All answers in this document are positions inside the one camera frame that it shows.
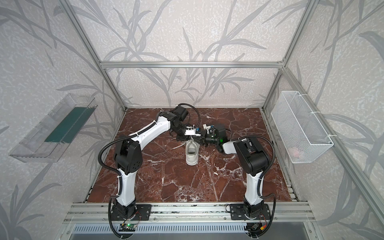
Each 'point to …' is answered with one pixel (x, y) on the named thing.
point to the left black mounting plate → (142, 212)
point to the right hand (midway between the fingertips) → (192, 133)
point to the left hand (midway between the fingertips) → (191, 132)
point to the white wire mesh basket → (302, 137)
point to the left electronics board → (127, 227)
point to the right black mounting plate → (237, 212)
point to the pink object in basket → (293, 151)
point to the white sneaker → (192, 150)
